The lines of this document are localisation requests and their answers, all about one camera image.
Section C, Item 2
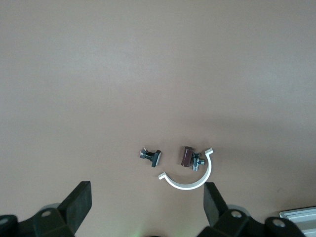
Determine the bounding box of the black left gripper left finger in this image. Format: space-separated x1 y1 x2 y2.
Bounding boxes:
19 181 92 237

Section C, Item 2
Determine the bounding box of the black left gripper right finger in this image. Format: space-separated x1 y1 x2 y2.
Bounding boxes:
198 182 250 237

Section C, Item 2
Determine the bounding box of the black square push button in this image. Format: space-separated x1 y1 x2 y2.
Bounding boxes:
139 147 162 168

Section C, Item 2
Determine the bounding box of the silver metal valve fitting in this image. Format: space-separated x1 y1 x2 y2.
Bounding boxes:
191 153 206 172

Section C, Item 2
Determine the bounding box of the brown cylindrical capacitor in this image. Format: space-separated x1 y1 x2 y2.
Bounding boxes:
179 146 195 167

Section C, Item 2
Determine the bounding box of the white plastic storage bin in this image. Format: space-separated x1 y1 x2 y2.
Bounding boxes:
279 206 316 235

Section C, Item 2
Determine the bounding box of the white half-ring pipe clamp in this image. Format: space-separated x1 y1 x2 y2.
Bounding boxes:
157 148 214 191

